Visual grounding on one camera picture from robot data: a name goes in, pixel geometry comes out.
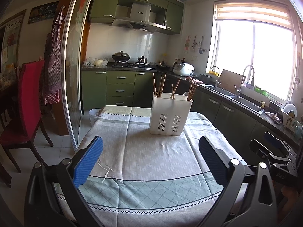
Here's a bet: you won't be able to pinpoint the red upholstered chair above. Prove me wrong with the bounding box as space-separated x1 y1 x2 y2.
1 60 53 173

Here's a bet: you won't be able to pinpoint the steel kitchen sink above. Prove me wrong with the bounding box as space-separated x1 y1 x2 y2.
203 85 265 115

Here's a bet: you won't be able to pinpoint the black wok with lid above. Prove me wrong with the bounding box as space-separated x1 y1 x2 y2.
112 50 130 63

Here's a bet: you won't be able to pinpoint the sliding glass door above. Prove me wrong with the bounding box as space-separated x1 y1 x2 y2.
61 0 91 151

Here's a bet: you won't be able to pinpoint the window roller blind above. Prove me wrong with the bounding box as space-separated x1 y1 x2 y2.
214 1 293 30

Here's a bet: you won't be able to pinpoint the white trash bin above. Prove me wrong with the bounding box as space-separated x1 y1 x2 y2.
88 108 101 126

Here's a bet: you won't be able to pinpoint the steel range hood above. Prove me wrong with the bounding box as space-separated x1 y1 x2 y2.
111 2 167 32

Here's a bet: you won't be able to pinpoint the wooden cutting board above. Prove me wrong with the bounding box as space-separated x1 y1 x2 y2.
218 69 242 96

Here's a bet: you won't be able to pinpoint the checkered hanging apron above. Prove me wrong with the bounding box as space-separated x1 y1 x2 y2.
43 6 65 105

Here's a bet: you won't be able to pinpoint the green lower kitchen cabinets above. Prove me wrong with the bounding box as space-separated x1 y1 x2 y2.
81 68 299 164

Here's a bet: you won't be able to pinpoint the green upper kitchen cabinets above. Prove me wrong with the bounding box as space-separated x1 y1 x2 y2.
89 0 184 35

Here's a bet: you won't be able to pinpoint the small black pot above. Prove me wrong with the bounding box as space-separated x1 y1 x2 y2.
137 56 147 64

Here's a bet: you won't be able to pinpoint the white rice cooker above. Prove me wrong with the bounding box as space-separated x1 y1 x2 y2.
173 63 194 76

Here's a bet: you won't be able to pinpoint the dish rack with plates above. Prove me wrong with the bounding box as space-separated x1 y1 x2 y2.
281 101 302 137

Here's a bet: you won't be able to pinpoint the dark brown wooden chopstick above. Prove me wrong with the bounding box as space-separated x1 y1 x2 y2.
187 79 195 101

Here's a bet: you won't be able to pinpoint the patterned grey tablecloth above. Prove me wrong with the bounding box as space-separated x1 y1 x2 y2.
79 106 240 226

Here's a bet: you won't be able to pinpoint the green kitchen cabinets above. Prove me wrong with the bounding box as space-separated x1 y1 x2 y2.
89 0 184 35
81 68 299 164

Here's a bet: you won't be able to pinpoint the chrome kitchen faucet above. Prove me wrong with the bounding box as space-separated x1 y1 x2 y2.
234 64 255 96

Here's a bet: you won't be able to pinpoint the white plastic utensil holder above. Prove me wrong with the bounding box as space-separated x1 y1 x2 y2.
149 92 193 136

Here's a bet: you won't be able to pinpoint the light wooden chopstick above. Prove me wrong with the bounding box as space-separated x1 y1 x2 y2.
160 73 166 97
152 73 157 96

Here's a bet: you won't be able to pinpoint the pale chopstick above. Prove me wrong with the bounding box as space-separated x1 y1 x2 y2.
188 84 198 100

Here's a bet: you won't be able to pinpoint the tan wooden chopstick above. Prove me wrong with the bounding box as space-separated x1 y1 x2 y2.
157 74 163 97

